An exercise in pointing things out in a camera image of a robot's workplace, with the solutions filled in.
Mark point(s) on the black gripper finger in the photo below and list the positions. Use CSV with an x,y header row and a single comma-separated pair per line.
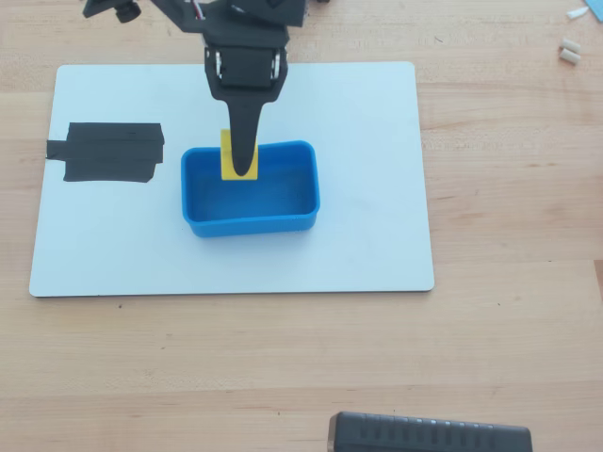
x,y
242,136

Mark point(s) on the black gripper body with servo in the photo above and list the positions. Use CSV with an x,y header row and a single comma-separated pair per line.
x,y
246,71

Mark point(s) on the yellow cube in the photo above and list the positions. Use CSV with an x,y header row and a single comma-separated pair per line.
x,y
227,165

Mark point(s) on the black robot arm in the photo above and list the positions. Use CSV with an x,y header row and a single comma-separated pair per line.
x,y
273,9

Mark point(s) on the blue rectangular plastic bin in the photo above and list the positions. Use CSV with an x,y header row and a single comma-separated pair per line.
x,y
254,207

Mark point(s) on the white rectangular board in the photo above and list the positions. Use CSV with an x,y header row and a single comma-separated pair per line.
x,y
367,188

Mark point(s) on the black tape patch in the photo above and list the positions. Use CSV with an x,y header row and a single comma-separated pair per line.
x,y
113,153

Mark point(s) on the short wooden dowel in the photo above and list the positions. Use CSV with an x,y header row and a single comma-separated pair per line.
x,y
569,56
571,45

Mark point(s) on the small white plastic piece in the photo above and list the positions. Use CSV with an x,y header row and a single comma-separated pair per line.
x,y
577,13

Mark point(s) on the black ribbed device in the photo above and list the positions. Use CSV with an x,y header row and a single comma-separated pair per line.
x,y
424,435

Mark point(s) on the blue flat object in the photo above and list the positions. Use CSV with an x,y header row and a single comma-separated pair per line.
x,y
596,7

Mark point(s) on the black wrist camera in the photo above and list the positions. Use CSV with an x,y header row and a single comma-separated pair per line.
x,y
123,9

